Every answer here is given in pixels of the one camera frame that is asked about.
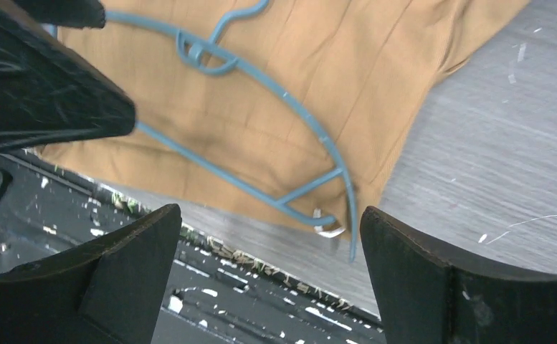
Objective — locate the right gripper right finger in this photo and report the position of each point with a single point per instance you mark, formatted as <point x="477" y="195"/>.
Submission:
<point x="430" y="291"/>

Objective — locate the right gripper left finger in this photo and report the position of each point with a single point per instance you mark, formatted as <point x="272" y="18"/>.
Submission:
<point x="107" y="290"/>

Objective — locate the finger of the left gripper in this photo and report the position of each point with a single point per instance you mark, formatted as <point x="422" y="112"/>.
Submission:
<point x="77" y="14"/>
<point x="49" y="93"/>

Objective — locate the teal blue wire hanger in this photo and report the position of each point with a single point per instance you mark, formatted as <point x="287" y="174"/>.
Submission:
<point x="218" y="87"/>

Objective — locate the tan brown skirt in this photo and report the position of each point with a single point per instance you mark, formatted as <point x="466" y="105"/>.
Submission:
<point x="361" y="68"/>

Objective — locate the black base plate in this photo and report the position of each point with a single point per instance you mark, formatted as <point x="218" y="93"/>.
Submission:
<point x="214" y="293"/>

